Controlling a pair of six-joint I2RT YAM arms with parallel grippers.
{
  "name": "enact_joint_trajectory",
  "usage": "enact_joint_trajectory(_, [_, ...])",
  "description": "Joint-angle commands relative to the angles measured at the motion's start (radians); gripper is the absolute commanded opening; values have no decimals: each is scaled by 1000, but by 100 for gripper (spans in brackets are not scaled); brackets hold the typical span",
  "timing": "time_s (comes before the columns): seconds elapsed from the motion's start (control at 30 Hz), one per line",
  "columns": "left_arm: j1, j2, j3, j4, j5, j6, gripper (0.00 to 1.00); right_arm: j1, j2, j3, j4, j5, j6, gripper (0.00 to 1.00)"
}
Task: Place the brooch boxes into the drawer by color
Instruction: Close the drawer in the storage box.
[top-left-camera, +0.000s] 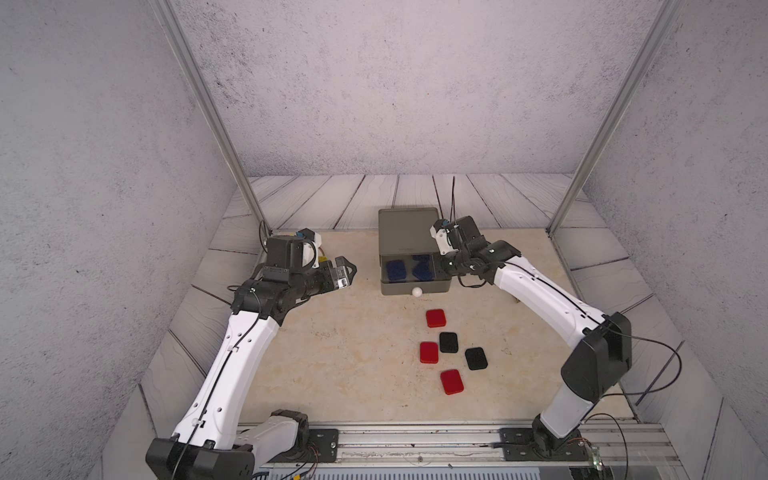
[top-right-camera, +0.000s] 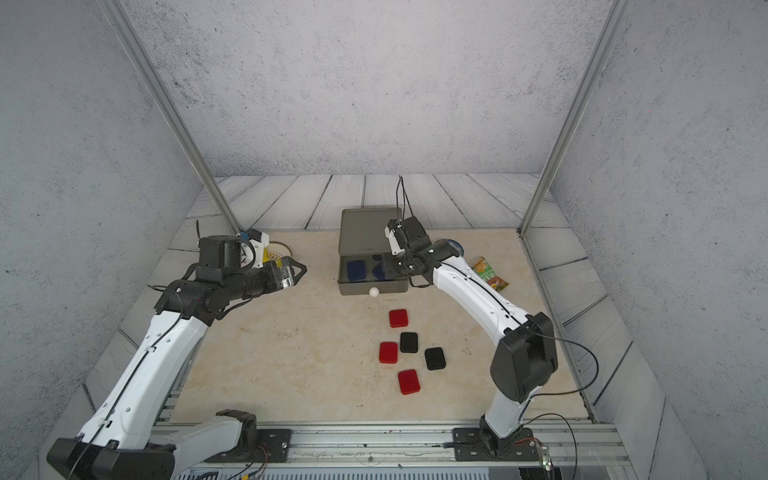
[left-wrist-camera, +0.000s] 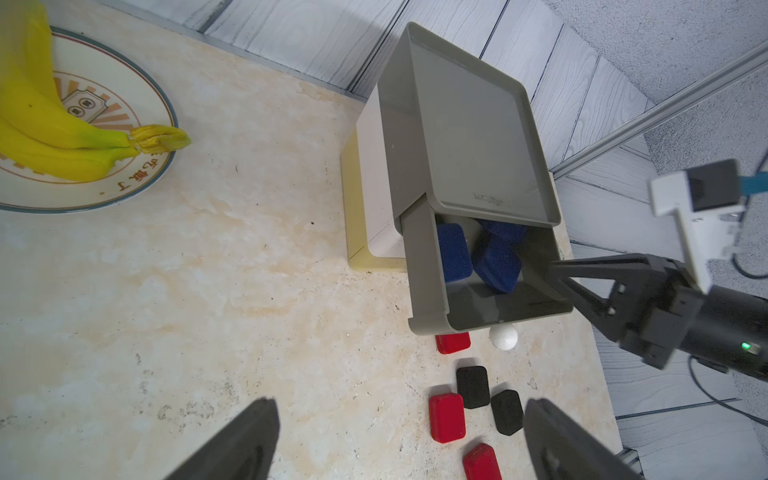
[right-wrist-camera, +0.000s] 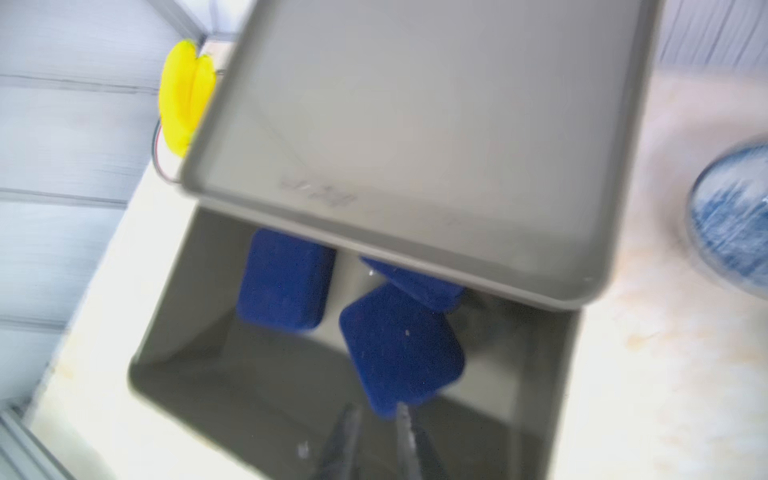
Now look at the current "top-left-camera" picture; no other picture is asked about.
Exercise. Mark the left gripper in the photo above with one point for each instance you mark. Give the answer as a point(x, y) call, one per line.
point(343, 278)

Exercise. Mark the grey top drawer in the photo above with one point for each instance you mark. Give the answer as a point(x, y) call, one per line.
point(440, 284)

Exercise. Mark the blue brooch box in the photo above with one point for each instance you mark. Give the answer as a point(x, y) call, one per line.
point(422, 269)
point(396, 271)

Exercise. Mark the red brooch box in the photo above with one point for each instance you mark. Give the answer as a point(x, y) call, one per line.
point(429, 353)
point(436, 318)
point(452, 382)

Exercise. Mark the black brooch box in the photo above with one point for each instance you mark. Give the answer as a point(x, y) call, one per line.
point(476, 358)
point(448, 342)

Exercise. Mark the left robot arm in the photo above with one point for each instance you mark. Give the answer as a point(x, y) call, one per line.
point(205, 443)

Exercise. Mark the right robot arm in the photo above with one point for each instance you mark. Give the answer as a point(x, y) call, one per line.
point(601, 350)

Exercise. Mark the three-drawer storage cabinet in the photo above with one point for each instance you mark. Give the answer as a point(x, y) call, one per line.
point(406, 231)

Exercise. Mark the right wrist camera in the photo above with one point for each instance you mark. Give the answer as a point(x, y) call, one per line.
point(439, 232)

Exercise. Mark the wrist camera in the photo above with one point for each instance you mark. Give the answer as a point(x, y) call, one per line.
point(311, 245)
point(439, 232)

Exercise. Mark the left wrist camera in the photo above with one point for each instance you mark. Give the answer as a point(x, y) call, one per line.
point(311, 245)

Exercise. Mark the right metal frame post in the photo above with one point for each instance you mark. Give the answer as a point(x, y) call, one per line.
point(643, 60)

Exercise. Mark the metal frame post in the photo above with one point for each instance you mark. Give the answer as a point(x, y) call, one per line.
point(183, 53)
point(643, 60)

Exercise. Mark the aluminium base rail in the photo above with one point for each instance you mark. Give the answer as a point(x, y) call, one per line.
point(602, 448)

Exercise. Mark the left metal frame post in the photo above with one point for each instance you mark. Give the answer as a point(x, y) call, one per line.
point(183, 53)

